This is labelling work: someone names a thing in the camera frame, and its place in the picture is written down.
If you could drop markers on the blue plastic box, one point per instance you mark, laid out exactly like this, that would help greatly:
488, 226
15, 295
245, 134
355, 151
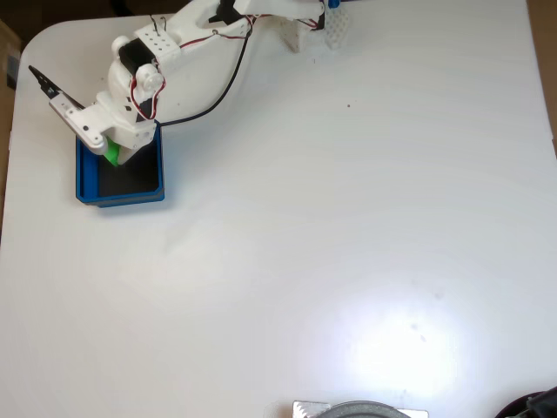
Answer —
85, 183

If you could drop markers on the green cube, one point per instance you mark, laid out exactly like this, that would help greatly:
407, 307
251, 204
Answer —
112, 153

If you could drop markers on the brown cardboard box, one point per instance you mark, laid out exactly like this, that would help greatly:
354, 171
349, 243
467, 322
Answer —
4, 130

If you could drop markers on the silver metal plate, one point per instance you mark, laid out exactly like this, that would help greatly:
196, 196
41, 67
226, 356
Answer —
304, 410

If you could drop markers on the white perforated table clamp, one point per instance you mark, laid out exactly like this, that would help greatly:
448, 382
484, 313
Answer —
293, 37
337, 28

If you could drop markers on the grey round stand base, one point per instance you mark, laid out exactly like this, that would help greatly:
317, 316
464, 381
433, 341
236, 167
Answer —
365, 410

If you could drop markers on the black round object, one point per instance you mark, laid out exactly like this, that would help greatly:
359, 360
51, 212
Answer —
531, 407

